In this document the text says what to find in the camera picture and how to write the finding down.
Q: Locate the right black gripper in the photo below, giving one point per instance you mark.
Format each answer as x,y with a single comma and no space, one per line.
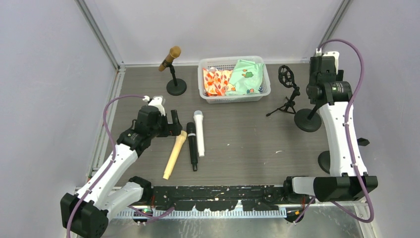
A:
316,66

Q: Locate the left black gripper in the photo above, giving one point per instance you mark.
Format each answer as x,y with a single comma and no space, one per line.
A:
169,124

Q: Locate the black round-base mic stand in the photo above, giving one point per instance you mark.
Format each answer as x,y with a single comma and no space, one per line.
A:
176,86

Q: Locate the gold brown microphone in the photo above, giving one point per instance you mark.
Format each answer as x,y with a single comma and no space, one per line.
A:
174,53

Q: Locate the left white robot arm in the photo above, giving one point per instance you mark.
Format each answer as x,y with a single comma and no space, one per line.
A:
89,211

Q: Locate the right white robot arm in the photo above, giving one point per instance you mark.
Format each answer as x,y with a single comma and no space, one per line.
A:
331,95

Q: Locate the cream yellow microphone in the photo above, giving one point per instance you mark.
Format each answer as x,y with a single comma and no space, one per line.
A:
180,140

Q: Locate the black microphone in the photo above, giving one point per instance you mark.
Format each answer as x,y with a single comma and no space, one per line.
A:
192,142

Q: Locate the white microphone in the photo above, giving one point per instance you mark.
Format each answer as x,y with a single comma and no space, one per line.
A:
198,119

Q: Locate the orange patterned cloth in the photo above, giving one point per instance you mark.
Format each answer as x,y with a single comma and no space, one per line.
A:
216,82

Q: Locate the white plastic basket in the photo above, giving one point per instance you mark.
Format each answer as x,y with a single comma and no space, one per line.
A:
228,63

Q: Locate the green patterned cloth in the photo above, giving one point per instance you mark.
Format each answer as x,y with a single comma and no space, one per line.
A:
247,77

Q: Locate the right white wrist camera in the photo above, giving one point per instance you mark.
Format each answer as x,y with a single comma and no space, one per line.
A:
320,52

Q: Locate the black tripod shock-mount stand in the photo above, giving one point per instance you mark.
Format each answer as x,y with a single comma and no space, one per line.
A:
287,79

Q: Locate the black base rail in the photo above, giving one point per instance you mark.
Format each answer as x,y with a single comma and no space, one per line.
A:
220,198

